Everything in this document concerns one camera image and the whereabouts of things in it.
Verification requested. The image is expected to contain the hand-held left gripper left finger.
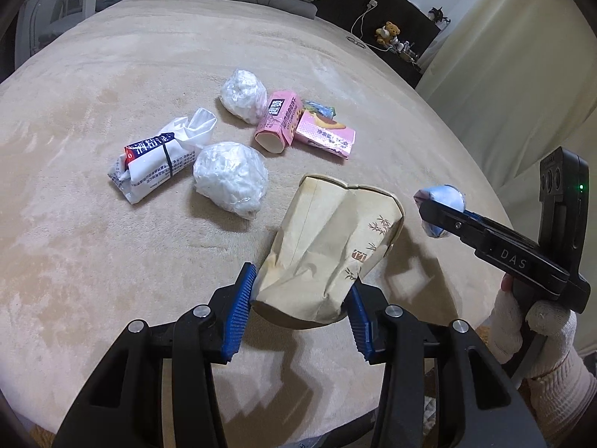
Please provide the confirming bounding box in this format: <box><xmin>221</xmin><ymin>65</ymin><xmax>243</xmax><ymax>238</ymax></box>
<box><xmin>51</xmin><ymin>261</ymin><xmax>259</xmax><ymax>448</ymax></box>

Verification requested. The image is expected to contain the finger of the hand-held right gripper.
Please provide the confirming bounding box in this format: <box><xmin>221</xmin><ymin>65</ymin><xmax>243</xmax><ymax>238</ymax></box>
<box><xmin>418</xmin><ymin>200</ymin><xmax>541</xmax><ymax>250</ymax></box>
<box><xmin>463</xmin><ymin>212</ymin><xmax>542</xmax><ymax>245</ymax></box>

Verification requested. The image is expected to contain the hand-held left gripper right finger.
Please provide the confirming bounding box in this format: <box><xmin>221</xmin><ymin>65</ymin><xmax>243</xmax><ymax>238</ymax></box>
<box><xmin>346</xmin><ymin>283</ymin><xmax>548</xmax><ymax>448</ymax></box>

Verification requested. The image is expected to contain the blue and white wrapper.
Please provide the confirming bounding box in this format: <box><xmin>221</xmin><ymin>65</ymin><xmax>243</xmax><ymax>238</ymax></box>
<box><xmin>414</xmin><ymin>184</ymin><xmax>467</xmax><ymax>239</ymax></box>

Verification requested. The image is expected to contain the crushed brown paper cup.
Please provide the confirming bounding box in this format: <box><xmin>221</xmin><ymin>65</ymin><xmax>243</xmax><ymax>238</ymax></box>
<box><xmin>251</xmin><ymin>174</ymin><xmax>406</xmax><ymax>328</ymax></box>

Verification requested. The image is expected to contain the large white plastic bag ball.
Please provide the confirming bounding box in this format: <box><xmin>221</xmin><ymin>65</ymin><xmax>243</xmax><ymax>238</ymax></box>
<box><xmin>193</xmin><ymin>141</ymin><xmax>270</xmax><ymax>220</ymax></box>

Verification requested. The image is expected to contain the pink snack packet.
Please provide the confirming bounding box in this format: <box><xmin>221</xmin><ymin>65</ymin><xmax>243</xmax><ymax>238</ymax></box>
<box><xmin>293</xmin><ymin>109</ymin><xmax>357</xmax><ymax>160</ymax></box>

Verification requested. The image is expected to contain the colourful candy wrapper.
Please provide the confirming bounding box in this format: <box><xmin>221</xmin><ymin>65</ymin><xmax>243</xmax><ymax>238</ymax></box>
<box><xmin>301</xmin><ymin>99</ymin><xmax>337</xmax><ymax>119</ymax></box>

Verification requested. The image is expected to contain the white printed package red label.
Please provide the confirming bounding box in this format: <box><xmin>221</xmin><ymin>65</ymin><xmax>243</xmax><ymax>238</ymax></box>
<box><xmin>106</xmin><ymin>107</ymin><xmax>219</xmax><ymax>205</ymax></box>

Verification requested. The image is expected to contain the person's right forearm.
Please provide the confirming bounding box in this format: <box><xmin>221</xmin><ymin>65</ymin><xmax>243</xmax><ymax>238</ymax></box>
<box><xmin>518</xmin><ymin>350</ymin><xmax>597</xmax><ymax>446</ymax></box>

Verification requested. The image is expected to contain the person's right hand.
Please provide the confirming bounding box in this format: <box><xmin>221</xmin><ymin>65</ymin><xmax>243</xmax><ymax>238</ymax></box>
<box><xmin>487</xmin><ymin>276</ymin><xmax>588</xmax><ymax>383</ymax></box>

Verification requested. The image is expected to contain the beige bed blanket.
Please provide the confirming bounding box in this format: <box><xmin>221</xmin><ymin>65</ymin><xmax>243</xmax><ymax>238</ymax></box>
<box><xmin>0</xmin><ymin>0</ymin><xmax>514</xmax><ymax>446</ymax></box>

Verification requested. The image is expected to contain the cream curtain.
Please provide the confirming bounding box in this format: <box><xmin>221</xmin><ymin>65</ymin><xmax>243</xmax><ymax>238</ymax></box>
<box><xmin>414</xmin><ymin>0</ymin><xmax>597</xmax><ymax>234</ymax></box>

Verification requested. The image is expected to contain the small bedside clutter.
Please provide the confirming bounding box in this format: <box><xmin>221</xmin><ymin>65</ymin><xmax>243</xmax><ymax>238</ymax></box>
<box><xmin>391</xmin><ymin>38</ymin><xmax>424</xmax><ymax>65</ymax></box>

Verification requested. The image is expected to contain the pink drink carton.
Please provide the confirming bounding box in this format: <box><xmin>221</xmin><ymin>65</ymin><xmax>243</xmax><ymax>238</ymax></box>
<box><xmin>253</xmin><ymin>90</ymin><xmax>301</xmax><ymax>154</ymax></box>

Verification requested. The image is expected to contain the brown teddy bear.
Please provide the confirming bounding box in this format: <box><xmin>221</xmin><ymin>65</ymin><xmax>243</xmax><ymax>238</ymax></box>
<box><xmin>376</xmin><ymin>21</ymin><xmax>402</xmax><ymax>48</ymax></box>

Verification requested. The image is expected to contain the small white plastic bag ball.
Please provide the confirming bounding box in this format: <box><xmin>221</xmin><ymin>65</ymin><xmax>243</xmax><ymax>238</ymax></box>
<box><xmin>219</xmin><ymin>69</ymin><xmax>269</xmax><ymax>126</ymax></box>

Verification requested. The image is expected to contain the black headboard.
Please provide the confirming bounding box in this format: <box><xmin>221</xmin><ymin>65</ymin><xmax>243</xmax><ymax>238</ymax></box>
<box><xmin>315</xmin><ymin>0</ymin><xmax>441</xmax><ymax>73</ymax></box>

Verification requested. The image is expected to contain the white charger with cable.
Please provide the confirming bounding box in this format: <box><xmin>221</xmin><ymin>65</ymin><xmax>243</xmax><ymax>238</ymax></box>
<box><xmin>351</xmin><ymin>0</ymin><xmax>379</xmax><ymax>39</ymax></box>

